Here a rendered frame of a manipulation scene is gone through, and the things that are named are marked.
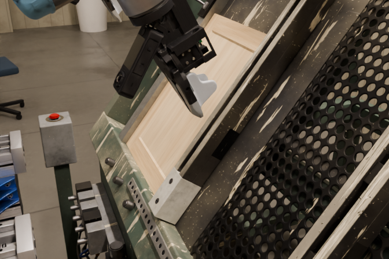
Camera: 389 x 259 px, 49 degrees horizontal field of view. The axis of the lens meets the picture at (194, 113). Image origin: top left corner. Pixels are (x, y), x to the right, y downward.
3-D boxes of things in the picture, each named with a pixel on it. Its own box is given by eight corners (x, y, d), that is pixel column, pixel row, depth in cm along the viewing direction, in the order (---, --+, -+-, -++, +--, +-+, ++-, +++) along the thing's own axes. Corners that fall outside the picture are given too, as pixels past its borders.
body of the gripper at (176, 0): (219, 59, 67) (186, -9, 61) (175, 89, 66) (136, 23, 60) (199, 48, 73) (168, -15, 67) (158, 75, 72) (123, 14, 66)
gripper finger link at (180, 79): (201, 103, 68) (176, 58, 63) (193, 108, 68) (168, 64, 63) (190, 93, 72) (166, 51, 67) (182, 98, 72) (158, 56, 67)
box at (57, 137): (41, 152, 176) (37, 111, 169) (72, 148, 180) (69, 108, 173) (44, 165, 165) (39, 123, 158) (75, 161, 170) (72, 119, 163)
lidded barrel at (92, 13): (106, 25, 788) (102, -15, 761) (113, 31, 738) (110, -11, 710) (74, 27, 768) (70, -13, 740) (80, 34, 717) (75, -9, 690)
